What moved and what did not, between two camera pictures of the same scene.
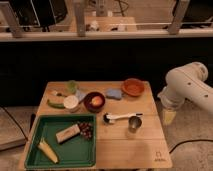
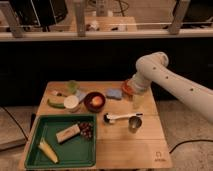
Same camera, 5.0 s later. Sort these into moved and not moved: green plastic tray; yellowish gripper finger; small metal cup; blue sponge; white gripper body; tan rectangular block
Moved: white gripper body; yellowish gripper finger
Not moved: blue sponge; green plastic tray; tan rectangular block; small metal cup
